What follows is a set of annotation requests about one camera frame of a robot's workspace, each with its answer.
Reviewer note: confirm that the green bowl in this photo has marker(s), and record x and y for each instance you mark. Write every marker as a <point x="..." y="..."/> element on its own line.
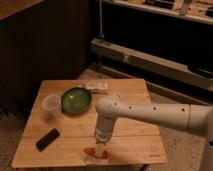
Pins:
<point x="76" y="100"/>

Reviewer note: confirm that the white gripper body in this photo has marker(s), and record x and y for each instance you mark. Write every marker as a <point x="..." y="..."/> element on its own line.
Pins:
<point x="102" y="137"/>

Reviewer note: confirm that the wooden table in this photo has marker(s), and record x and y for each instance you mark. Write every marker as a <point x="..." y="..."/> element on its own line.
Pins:
<point x="133" y="142"/>

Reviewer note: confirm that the dark wooden cabinet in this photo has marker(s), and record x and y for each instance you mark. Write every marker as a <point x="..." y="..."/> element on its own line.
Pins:
<point x="49" y="41"/>

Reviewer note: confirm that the clear plastic cup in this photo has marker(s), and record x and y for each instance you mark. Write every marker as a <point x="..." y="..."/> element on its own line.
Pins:
<point x="52" y="105"/>

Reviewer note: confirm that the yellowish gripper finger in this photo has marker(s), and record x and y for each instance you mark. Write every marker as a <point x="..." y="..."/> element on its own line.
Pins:
<point x="99" y="150"/>

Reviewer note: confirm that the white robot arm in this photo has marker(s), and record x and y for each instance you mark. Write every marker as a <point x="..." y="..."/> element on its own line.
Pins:
<point x="194" y="119"/>

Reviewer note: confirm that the metal shelf unit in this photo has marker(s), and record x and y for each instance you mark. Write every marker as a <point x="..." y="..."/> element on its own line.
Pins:
<point x="172" y="52"/>

